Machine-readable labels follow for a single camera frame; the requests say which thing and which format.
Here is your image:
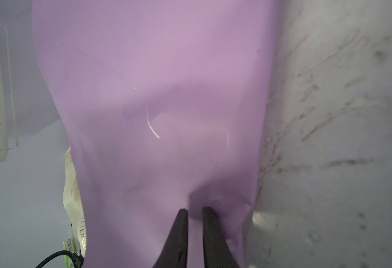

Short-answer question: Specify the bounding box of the pink purple wrapping paper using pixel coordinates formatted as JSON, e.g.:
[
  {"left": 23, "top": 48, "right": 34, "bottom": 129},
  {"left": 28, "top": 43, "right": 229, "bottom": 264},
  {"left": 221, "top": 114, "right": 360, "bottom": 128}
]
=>
[{"left": 32, "top": 1, "right": 279, "bottom": 268}]

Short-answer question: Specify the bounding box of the cream ribbon roll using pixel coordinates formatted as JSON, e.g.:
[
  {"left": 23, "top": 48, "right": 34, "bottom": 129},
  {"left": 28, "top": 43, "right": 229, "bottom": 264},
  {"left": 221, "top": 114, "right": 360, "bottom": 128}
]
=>
[{"left": 63, "top": 148, "right": 87, "bottom": 257}]

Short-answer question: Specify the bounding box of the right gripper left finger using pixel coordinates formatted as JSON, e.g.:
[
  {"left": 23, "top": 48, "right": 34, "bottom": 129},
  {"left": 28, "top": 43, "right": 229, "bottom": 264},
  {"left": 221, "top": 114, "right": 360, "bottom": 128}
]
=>
[{"left": 153, "top": 209, "right": 189, "bottom": 268}]

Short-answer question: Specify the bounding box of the green white packet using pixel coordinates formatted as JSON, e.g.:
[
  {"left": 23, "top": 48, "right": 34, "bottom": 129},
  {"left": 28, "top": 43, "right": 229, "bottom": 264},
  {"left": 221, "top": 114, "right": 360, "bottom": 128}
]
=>
[{"left": 63, "top": 238, "right": 78, "bottom": 268}]

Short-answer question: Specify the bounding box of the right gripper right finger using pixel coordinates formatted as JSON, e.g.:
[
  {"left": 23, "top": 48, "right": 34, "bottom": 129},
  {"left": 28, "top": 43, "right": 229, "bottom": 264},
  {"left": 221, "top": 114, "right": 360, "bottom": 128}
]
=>
[{"left": 202, "top": 207, "right": 239, "bottom": 268}]

